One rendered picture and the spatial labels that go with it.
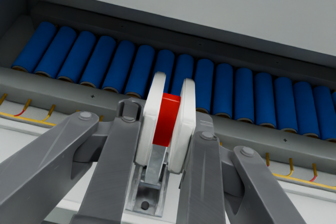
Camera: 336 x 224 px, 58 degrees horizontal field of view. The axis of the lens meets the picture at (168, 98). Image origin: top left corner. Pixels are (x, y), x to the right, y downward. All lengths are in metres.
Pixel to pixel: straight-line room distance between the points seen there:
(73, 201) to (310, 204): 0.19
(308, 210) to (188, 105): 0.16
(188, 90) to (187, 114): 0.03
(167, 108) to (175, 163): 0.04
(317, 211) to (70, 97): 0.22
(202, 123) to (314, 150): 0.14
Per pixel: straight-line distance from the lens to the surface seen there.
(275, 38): 0.16
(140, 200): 0.24
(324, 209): 0.29
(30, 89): 0.27
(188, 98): 0.17
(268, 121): 0.28
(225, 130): 0.26
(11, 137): 0.27
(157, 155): 0.21
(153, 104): 0.15
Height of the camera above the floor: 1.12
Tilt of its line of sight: 32 degrees down
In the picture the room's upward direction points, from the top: 14 degrees clockwise
